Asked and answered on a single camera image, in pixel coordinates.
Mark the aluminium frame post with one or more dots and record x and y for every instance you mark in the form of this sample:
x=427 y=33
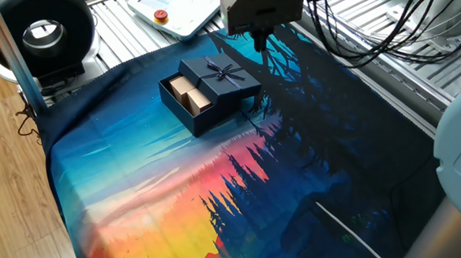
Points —
x=16 y=62

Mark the navy gift box lid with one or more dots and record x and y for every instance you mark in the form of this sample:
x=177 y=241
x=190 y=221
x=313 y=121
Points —
x=232 y=87

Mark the aluminium linear rail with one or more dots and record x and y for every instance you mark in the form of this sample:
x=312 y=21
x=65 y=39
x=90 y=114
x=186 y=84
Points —
x=375 y=73

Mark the navy gift box base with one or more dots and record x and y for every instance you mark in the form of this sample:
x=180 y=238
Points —
x=199 y=123

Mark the grey metal mounting plate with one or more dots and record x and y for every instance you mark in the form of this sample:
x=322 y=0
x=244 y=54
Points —
x=437 y=21

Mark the wooden block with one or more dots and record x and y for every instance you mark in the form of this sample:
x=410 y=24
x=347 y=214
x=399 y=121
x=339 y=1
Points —
x=180 y=86
x=198 y=100

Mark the sunset forest print tablecloth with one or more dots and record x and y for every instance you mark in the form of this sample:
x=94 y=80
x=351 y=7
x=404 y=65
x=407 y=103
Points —
x=153 y=172

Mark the grey Schunk gripper body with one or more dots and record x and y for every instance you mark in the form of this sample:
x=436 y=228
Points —
x=260 y=4

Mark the white teach pendant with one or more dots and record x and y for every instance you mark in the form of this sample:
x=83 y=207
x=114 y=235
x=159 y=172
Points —
x=181 y=4

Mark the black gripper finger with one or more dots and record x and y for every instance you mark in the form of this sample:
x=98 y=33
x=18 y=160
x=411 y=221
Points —
x=266 y=36
x=257 y=39

